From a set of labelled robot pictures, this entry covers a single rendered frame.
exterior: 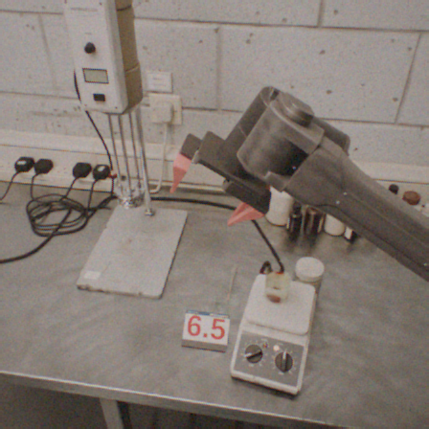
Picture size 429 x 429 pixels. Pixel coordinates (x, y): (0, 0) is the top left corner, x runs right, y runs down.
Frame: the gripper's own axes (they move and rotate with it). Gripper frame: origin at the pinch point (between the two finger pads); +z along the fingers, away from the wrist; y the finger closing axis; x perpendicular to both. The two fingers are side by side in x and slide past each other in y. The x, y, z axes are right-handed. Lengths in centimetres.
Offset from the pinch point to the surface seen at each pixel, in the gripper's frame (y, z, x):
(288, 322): 27.3, 17.7, 3.0
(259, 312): 22.6, 20.4, 4.1
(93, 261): -9, 48, 17
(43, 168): -33, 57, 45
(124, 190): -10.6, 30.2, 25.5
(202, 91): -6, 16, 57
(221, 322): 18.9, 29.1, 4.5
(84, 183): -21, 54, 44
